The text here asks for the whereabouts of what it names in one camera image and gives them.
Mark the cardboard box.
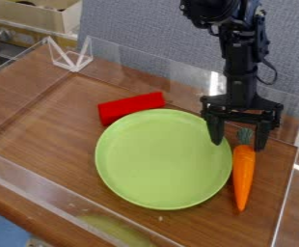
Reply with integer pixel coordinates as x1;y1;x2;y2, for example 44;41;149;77
0;0;82;33

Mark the red wedge block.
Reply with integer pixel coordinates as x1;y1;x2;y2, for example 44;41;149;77
97;92;165;126

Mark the green round plate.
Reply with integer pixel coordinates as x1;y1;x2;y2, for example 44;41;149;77
93;109;232;210

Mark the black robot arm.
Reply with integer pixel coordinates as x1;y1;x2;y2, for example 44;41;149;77
178;0;283;151

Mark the wooden shelf with knob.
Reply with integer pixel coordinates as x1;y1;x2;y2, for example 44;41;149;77
0;16;80;70

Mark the black cable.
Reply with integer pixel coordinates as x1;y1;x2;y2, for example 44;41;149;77
256;57;280;87

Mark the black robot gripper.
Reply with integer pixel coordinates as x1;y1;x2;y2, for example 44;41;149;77
200;95;283;151

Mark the orange toy carrot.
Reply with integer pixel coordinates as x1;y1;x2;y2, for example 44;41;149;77
232;128;254;211

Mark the clear acrylic enclosure wall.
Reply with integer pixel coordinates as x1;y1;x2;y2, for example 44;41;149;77
0;38;299;247

